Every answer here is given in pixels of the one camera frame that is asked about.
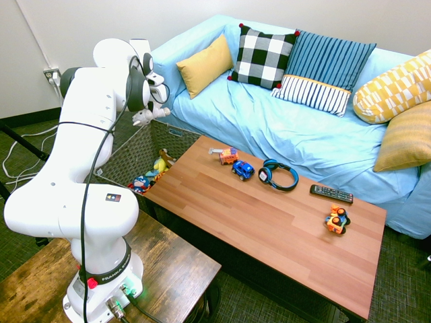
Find reddish wooden coffee table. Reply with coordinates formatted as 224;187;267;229
143;134;388;322

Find black white checkered pillow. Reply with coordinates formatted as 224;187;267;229
226;22;301;90

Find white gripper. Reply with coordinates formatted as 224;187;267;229
146;72;168;114

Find blue black headphones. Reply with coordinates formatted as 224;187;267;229
257;158;300;193

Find blue striped pillow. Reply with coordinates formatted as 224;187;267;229
270;29;378;118

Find yellow white patterned bolster pillow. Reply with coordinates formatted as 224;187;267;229
352;48;431;125

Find orange toy fire truck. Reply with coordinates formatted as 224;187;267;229
207;147;241;167

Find white grey wrist camera box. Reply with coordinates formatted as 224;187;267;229
150;85;168;103

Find light blue covered sofa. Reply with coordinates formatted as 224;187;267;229
150;13;431;240

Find black remote control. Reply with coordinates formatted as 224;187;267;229
309;184;355;205

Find brown plush toy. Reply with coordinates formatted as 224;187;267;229
158;147;178;168

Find white stuffed unicorn toy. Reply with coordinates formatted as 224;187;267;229
131;106;171;128

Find Captain America plush toy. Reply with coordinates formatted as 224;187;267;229
127;175;151;196

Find white charger cable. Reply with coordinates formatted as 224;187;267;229
1;74;65;186

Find plain yellow pillow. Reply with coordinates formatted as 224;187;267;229
175;33;235;100

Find orange toy tractor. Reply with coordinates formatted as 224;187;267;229
324;203;352;236

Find black tripod leg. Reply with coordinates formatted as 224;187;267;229
0;121;51;200

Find blue toy car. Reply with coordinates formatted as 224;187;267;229
230;159;257;182

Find wall power outlet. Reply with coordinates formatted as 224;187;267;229
42;67;63;87

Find dark rustic wooden stand table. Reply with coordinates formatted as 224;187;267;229
0;201;223;323

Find black cable at arm base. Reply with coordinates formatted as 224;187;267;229
121;285;163;323

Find dark woven wicker basket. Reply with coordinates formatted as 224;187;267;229
92;116;203;217

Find yellow striped knit pillow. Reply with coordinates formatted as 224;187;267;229
372;100;431;174

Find yellow plush toy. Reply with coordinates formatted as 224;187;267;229
144;157;169;178

